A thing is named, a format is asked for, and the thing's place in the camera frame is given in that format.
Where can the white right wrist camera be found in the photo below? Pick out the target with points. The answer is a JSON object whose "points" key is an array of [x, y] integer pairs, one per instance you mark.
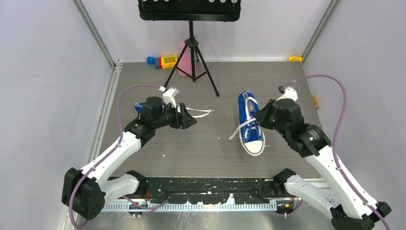
{"points": [[287, 93]]}

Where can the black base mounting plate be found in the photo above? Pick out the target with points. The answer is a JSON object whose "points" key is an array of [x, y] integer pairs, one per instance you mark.
{"points": [[210, 190]]}

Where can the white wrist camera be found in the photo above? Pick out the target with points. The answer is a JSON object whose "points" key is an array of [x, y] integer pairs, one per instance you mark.
{"points": [[287, 93], [169, 95]]}

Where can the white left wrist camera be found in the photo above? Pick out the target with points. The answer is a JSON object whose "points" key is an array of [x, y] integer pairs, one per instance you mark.
{"points": [[169, 95]]}

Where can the black music stand tripod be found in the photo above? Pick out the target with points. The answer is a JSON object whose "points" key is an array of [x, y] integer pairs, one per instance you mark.
{"points": [[190, 11]]}

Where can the blue sneaker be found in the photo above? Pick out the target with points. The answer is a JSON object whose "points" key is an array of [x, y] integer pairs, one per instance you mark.
{"points": [[139, 107], [248, 130]]}

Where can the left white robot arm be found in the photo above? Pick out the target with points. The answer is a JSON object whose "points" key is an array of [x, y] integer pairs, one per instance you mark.
{"points": [[87, 190]]}

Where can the pink foam block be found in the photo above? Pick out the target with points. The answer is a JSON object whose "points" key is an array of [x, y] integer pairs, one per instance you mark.
{"points": [[185, 62]]}

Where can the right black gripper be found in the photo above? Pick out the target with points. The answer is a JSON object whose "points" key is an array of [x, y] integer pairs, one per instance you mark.
{"points": [[262, 115]]}

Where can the small wooden block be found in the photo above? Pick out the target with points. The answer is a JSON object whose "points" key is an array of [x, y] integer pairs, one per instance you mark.
{"points": [[315, 102]]}

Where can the yellow corner block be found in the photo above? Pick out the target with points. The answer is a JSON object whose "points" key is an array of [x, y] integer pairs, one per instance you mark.
{"points": [[295, 59]]}

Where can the colourful toy block phone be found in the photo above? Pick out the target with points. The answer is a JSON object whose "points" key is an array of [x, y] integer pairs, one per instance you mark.
{"points": [[162, 62]]}

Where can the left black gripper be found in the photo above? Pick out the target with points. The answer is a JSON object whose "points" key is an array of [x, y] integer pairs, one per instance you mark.
{"points": [[186, 120]]}

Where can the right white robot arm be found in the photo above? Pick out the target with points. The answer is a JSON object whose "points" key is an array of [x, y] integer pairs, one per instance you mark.
{"points": [[349, 207]]}

